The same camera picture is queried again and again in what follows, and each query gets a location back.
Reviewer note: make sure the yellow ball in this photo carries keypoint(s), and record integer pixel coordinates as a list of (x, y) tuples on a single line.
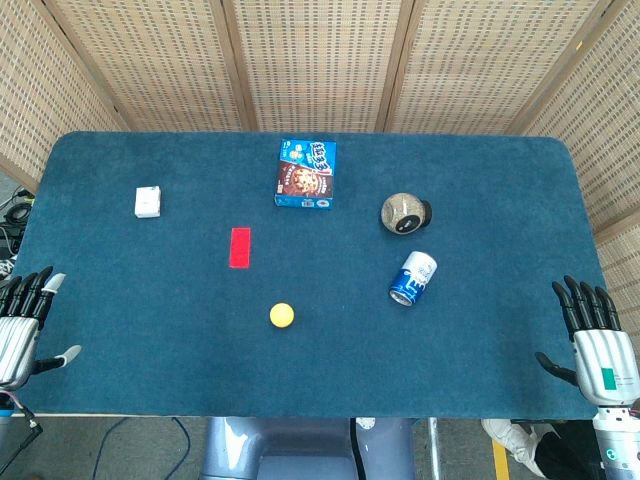
[(282, 315)]

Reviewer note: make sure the blue cookie box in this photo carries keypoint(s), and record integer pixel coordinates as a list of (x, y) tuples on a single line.
[(305, 175)]

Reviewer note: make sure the small white box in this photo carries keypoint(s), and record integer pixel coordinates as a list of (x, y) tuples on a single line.
[(147, 202)]

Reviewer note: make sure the blue white drink can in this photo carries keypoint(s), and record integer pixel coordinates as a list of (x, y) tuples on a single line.
[(414, 279)]

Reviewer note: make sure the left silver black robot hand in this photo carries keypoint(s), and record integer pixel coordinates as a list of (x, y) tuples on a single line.
[(17, 345)]

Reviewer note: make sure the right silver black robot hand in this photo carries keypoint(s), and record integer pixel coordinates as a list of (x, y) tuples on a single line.
[(602, 360)]

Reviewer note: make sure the metal table leg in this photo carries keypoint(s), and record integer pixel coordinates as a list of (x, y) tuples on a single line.
[(434, 450)]

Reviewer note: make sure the grey blue robot torso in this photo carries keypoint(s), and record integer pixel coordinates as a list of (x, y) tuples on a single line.
[(300, 450)]

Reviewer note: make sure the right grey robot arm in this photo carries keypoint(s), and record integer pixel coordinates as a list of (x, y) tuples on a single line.
[(617, 445)]

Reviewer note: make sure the round glass spice jar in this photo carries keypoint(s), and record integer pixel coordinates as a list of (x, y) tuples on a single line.
[(402, 212)]

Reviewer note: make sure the bamboo folding screen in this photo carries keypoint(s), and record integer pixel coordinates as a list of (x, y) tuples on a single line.
[(320, 60)]

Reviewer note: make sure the blue felt table cover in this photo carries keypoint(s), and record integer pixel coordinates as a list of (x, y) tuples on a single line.
[(320, 360)]

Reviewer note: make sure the black trouser leg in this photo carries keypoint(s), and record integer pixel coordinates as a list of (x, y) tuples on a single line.
[(565, 455)]

